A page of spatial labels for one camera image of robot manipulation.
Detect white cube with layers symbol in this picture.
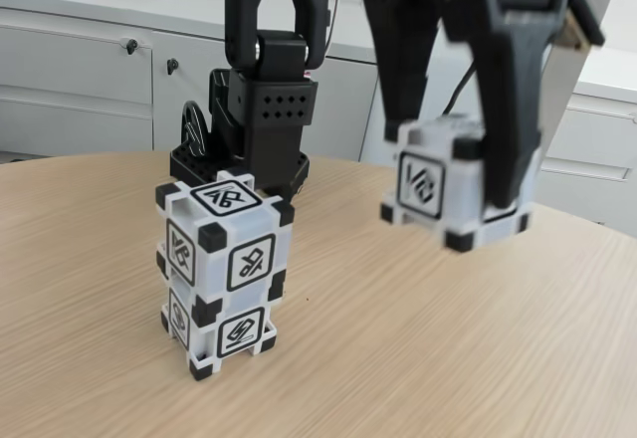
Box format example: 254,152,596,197
378,113,544,254

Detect white cube with crossed symbol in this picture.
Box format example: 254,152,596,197
154,171,296,306

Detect white drawer cabinet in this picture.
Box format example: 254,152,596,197
539,44,637,240

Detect black round clamp knob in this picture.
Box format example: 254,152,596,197
180,101,206,159

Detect white cube with lightning symbol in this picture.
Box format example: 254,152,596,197
157,251,286,383

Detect white low cabinet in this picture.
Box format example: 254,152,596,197
0,0,384,165

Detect black camera cable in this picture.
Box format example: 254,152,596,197
442,62,480,118

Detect grey metal post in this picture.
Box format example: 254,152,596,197
539,0,628,201

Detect camera board on black mount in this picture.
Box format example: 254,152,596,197
556,0,607,52

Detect white red servo cable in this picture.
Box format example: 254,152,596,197
324,0,350,44

